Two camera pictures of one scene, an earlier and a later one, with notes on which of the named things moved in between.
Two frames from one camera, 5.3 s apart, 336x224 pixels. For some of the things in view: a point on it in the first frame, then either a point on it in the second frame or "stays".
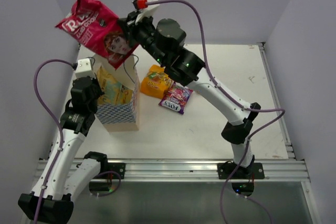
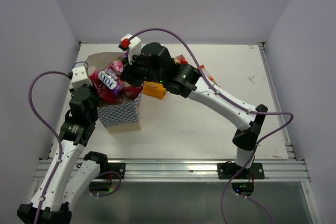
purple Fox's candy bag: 176,97 to 109,76
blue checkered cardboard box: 118,108 stays
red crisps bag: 98,26 to 128,92
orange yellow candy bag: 157,82 stays
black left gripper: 95,82 stays
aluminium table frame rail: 291,169 stays
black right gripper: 129,28 to 128,73
